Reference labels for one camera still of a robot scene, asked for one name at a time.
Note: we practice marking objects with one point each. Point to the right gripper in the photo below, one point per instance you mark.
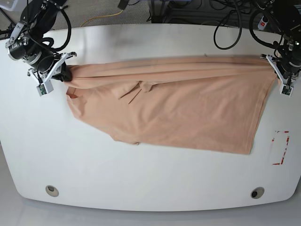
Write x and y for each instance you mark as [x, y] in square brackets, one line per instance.
[44, 62]

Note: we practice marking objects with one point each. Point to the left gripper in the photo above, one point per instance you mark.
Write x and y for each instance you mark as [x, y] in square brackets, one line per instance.
[289, 67]

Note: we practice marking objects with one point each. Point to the peach T-shirt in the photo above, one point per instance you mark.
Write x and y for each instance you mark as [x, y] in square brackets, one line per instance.
[206, 103]

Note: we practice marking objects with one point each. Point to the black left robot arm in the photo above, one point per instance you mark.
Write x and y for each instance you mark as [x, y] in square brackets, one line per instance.
[286, 19]

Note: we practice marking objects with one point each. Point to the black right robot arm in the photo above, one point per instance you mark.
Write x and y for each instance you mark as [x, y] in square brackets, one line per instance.
[27, 41]

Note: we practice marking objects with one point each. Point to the white power strip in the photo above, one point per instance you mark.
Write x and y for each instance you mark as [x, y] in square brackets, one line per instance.
[263, 23]

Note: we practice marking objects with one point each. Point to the red tape rectangle marking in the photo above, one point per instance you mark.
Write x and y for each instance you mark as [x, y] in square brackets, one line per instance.
[279, 146]

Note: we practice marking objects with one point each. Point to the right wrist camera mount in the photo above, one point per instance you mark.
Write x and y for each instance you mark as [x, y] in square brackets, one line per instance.
[43, 80]

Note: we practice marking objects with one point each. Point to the left table cable grommet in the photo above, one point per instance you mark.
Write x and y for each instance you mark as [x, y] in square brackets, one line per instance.
[52, 191]

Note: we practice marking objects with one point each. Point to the table cable grommet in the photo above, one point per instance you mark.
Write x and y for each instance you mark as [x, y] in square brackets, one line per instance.
[52, 191]
[257, 193]

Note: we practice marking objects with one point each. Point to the right table cable grommet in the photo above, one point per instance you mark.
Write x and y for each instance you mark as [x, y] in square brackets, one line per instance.
[257, 193]

